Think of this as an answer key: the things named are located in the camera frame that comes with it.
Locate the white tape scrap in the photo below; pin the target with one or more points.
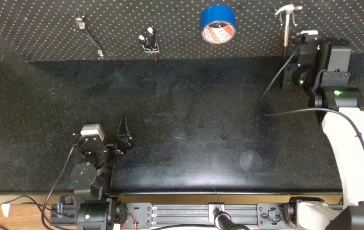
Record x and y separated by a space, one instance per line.
5 209

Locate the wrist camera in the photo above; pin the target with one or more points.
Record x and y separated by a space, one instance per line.
308 32
92 130

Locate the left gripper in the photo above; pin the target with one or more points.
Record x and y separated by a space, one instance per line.
121 150

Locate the wrench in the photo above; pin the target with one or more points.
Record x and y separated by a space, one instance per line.
89 36

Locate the roll of blue tape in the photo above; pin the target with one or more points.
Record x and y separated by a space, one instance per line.
217 17

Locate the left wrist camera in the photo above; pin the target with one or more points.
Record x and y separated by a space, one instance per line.
92 130

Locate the black and white pliers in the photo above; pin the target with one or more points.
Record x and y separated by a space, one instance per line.
151 38

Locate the metal hook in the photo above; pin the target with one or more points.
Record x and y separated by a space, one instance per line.
294 21
151 51
80 15

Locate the mounting rail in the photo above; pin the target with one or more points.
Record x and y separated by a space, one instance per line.
182 214

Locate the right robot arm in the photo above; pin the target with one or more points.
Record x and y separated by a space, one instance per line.
348 153

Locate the black pegboard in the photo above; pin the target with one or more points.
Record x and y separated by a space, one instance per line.
41 32

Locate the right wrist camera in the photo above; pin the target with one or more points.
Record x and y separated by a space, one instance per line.
308 32

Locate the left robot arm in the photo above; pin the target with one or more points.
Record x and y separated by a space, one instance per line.
86 174

